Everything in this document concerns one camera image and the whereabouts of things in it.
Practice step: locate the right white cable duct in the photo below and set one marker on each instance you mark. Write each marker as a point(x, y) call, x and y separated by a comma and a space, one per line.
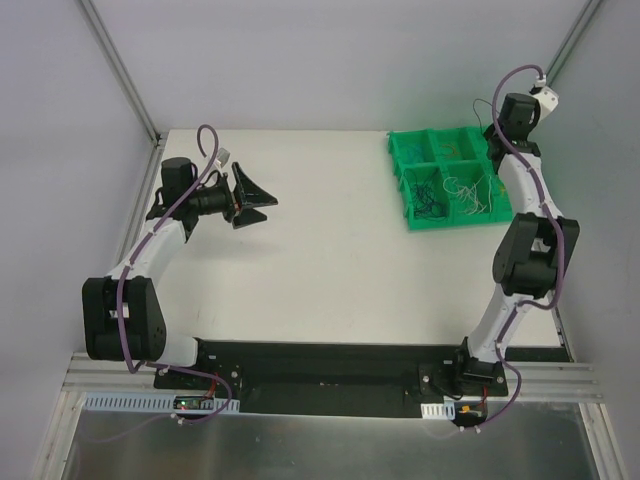
point(438, 411)

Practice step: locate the white cable duct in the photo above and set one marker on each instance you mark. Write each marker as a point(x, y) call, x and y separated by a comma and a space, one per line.
point(159, 403)
point(438, 411)

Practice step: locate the green compartment bin tray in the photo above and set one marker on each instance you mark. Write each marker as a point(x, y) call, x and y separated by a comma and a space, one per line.
point(446, 180)

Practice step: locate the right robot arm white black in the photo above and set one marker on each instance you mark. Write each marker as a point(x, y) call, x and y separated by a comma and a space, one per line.
point(533, 256)

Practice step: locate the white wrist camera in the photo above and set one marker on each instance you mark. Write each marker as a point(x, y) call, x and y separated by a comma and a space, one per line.
point(221, 159)
point(546, 97)

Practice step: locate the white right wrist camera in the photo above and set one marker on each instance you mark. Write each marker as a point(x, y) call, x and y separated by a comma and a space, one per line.
point(546, 97)

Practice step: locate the aluminium frame post left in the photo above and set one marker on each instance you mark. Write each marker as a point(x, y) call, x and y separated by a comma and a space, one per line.
point(118, 68)

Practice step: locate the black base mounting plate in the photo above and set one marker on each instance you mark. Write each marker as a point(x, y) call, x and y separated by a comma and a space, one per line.
point(352, 401)

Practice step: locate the aluminium frame post right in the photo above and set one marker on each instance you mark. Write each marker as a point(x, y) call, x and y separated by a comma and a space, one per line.
point(568, 46)

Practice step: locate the left white cable duct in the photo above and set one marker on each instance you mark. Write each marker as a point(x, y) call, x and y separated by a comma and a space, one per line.
point(159, 403)

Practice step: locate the aluminium frame post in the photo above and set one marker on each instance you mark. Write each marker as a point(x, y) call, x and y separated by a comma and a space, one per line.
point(118, 68)
point(568, 46)

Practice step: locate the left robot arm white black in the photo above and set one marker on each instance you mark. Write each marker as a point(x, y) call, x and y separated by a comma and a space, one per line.
point(122, 314)

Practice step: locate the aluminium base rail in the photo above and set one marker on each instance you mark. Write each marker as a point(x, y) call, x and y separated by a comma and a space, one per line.
point(427, 370)

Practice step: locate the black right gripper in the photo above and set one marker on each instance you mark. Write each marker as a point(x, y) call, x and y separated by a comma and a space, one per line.
point(491, 133)

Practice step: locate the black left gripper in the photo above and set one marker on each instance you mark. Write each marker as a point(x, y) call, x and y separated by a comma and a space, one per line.
point(235, 202)

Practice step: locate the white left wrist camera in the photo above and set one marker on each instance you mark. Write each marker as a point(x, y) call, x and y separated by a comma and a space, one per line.
point(221, 159)

